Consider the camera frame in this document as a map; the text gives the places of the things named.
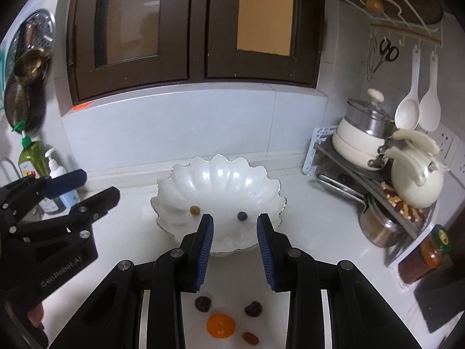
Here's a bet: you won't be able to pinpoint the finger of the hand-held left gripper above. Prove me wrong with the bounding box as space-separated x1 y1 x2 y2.
0 170 88 222
7 186 121 242

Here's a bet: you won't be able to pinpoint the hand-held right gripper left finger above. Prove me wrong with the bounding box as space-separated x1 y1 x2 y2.
69 214 215 349

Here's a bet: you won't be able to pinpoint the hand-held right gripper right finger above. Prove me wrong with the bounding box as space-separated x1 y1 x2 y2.
256 214 400 349

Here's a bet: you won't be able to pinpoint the dark plum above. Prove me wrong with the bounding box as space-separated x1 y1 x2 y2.
244 300 264 318

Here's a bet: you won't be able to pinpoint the white scalloped bowl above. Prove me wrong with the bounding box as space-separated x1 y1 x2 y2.
151 154 287 259

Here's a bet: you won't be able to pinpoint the orange tangerine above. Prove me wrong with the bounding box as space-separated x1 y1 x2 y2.
206 313 235 339

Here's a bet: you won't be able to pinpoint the person's left hand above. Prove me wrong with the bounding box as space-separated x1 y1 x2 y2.
26 300 46 331

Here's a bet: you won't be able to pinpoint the white pump bottle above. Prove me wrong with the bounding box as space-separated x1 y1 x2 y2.
39 148 81 214

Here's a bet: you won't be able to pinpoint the green dish soap bottle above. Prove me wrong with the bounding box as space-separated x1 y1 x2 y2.
12 120 49 180

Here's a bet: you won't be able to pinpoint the steel faucet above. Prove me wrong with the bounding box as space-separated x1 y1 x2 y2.
0 158 22 190

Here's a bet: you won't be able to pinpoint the dark mesh strainer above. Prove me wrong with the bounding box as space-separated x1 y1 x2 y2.
3 76 46 135

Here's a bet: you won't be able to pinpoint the steel pot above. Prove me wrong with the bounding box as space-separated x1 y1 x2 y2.
359 194 405 250

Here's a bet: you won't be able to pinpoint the white lattice rack panel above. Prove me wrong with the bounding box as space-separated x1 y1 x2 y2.
302 125 340 177

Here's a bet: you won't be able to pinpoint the teal plastic bag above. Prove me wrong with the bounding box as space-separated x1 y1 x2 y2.
0 42 10 111

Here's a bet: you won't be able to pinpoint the brass ladle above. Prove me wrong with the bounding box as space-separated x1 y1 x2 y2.
14 22 49 79

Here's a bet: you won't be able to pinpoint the beaded trivet mat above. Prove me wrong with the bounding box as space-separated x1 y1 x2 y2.
380 181 424 222

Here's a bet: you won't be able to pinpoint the cream cooking pot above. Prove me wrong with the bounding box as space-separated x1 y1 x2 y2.
332 114 396 171

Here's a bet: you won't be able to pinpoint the amber jar dark lid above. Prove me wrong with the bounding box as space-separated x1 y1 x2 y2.
398 224 451 285

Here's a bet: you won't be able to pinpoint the dark brown window sash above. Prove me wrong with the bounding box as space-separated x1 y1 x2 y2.
203 0 326 88
67 0 198 104

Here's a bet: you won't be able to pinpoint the perforated metal steamer tray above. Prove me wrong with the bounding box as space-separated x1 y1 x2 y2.
7 9 57 81

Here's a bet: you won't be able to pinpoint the cream kettle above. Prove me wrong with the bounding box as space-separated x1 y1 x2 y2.
384 129 449 209

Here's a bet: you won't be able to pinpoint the steel steamer insert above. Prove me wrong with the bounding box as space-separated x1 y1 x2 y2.
358 113 395 140

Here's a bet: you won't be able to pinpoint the glass pot lid cream knob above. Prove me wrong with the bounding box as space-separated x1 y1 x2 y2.
346 88 395 122

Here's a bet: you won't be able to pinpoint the black flat box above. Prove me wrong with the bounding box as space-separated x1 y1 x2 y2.
414 251 465 335

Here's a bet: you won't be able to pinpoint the white rice spoon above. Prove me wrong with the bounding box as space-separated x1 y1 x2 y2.
395 45 422 131
419 51 442 132

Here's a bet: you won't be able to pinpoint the black scissors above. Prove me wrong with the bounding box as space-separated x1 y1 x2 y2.
374 38 399 73

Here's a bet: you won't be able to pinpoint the tan cardboard panel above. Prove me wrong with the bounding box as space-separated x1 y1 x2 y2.
236 0 295 57

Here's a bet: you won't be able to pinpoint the steel pan long handle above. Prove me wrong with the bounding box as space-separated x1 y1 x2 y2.
316 169 367 204

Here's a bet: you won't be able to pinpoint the white wall socket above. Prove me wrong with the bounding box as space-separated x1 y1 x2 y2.
434 124 456 161
454 142 465 175

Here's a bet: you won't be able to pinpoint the thin wire loop tool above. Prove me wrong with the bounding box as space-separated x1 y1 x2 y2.
366 34 378 81

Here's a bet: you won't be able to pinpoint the wooden hook rail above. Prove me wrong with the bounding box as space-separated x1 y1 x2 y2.
370 22 446 48

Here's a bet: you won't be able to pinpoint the white wire rack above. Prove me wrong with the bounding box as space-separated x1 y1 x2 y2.
319 0 440 37

